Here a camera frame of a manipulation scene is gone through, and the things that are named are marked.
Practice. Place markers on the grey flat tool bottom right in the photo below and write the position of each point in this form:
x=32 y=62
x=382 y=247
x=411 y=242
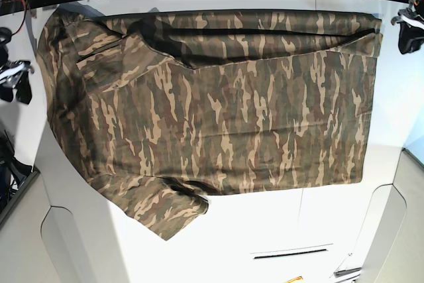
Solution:
x=344 y=270

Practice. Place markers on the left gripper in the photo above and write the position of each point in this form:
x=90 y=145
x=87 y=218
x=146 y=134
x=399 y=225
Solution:
x=411 y=32

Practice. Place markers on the camouflage T-shirt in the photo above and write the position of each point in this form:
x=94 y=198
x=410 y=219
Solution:
x=158 y=111

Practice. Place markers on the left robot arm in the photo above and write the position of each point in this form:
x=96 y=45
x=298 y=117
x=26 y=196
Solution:
x=416 y=5

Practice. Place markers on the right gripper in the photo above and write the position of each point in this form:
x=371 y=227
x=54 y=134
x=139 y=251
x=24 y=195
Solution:
x=15 y=74

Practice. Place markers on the yellow orange object bottom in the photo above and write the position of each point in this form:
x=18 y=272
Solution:
x=295 y=280

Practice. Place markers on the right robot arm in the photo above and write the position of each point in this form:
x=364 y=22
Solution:
x=6 y=36

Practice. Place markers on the black equipment at left edge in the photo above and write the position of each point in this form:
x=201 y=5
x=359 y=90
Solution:
x=13 y=172

